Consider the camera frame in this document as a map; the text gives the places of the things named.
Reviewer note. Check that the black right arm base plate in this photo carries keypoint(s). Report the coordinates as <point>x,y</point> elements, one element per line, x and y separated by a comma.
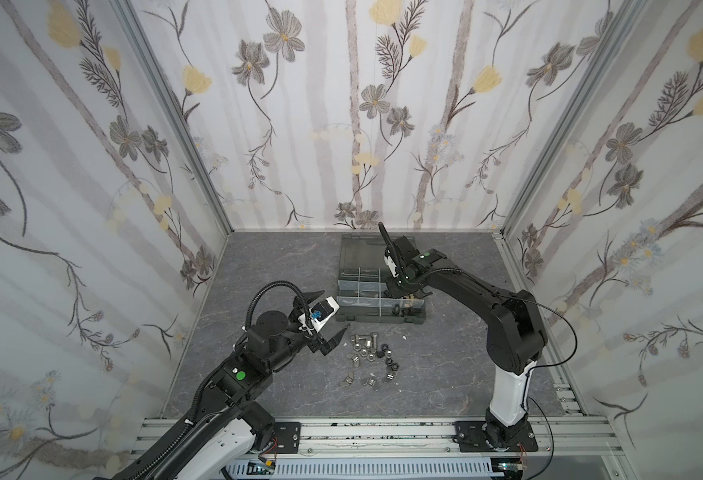
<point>474,435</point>

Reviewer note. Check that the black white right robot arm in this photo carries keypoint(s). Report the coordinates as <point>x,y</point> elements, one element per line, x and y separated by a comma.
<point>516,336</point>

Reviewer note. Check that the green plastic organizer box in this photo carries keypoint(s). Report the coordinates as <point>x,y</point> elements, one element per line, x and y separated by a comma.
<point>362,293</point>

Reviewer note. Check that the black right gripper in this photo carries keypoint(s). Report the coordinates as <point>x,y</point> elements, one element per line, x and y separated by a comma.
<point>399,274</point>

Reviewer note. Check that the white slotted cable duct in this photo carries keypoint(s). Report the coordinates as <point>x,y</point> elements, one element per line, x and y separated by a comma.
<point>370,468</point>

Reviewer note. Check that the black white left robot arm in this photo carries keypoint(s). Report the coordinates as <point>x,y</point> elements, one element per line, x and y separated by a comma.
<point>225,421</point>

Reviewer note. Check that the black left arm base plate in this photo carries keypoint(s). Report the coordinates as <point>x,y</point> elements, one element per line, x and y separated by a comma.
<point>286,438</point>

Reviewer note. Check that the aluminium front rail frame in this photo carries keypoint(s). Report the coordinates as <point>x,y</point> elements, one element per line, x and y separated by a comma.
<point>572,443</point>

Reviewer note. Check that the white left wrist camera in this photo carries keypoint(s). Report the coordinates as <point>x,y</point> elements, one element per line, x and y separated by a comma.
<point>322,313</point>

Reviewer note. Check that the black nut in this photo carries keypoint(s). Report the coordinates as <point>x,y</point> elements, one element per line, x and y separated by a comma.
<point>391,364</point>

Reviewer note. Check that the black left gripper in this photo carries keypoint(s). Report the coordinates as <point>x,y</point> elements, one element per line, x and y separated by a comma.
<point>326,347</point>

